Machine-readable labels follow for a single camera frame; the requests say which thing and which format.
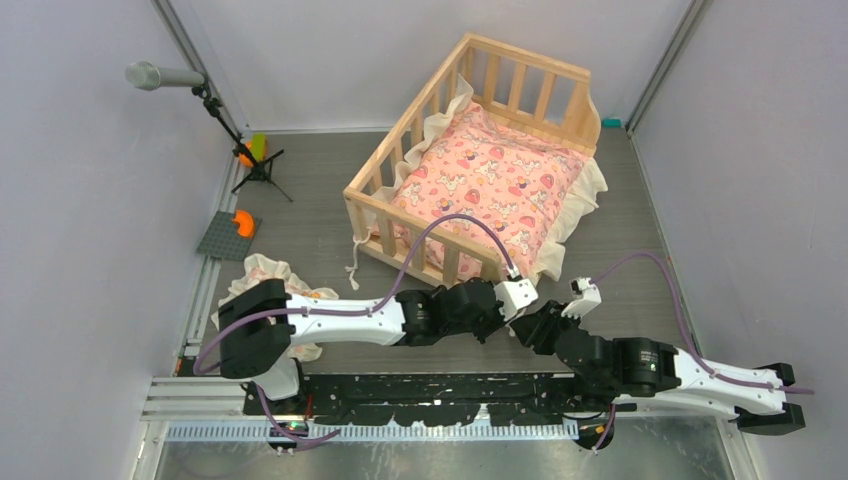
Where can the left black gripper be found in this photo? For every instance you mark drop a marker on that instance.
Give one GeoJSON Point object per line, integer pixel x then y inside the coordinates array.
{"type": "Point", "coordinates": [496, 323]}

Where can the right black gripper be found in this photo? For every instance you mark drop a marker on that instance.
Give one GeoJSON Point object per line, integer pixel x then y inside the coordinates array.
{"type": "Point", "coordinates": [533, 329]}

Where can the pink printed cushion with ties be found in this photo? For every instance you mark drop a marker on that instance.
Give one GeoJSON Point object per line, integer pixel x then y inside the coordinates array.
{"type": "Point", "coordinates": [496, 185]}

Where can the wooden slatted pet bed frame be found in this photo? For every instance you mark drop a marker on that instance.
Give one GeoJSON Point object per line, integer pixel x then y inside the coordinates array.
{"type": "Point", "coordinates": [530, 92]}

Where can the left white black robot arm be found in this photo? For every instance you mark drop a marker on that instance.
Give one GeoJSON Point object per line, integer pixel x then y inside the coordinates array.
{"type": "Point", "coordinates": [261, 325]}

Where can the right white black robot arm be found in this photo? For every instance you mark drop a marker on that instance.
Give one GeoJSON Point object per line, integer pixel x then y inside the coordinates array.
{"type": "Point", "coordinates": [647, 373]}

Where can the teal small block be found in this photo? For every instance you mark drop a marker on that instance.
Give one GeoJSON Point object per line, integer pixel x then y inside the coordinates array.
{"type": "Point", "coordinates": [613, 123]}

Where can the orange curved toy piece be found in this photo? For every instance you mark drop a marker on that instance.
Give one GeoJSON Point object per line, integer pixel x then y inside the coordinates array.
{"type": "Point", "coordinates": [245, 224]}

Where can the grey building plate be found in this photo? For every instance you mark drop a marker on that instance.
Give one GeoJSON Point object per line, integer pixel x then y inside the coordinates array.
{"type": "Point", "coordinates": [220, 241]}

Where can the orange green toy ball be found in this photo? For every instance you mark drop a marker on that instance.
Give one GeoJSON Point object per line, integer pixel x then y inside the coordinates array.
{"type": "Point", "coordinates": [258, 149]}

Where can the silver microphone on tripod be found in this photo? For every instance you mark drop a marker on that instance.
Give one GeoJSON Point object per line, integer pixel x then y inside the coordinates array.
{"type": "Point", "coordinates": [146, 76]}

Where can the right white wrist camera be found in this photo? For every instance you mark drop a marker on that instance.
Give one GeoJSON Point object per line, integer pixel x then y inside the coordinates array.
{"type": "Point", "coordinates": [585, 297]}

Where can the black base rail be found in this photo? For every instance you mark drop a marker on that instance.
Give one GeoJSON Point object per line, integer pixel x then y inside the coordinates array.
{"type": "Point", "coordinates": [508, 399]}

